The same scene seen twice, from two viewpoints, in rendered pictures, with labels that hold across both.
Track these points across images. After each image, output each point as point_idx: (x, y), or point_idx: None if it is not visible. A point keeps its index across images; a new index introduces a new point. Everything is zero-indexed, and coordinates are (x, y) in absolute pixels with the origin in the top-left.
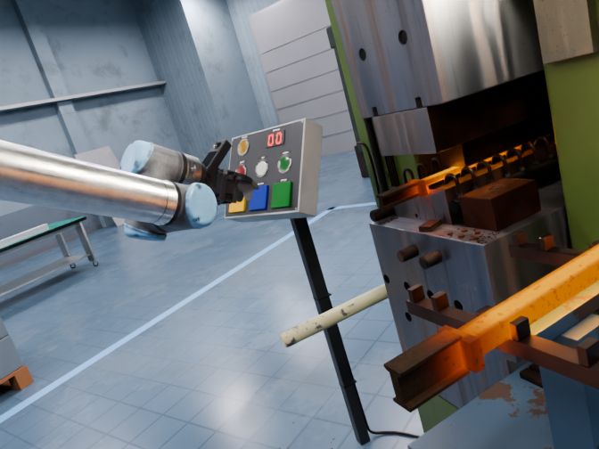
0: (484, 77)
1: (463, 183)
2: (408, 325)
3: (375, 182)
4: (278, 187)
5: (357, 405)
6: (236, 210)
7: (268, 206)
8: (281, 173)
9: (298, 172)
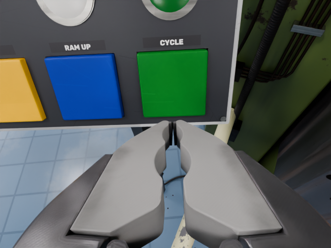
0: None
1: None
2: (324, 200)
3: (257, 11)
4: (161, 66)
5: (163, 182)
6: (16, 119)
7: (129, 109)
8: (158, 18)
9: (228, 21)
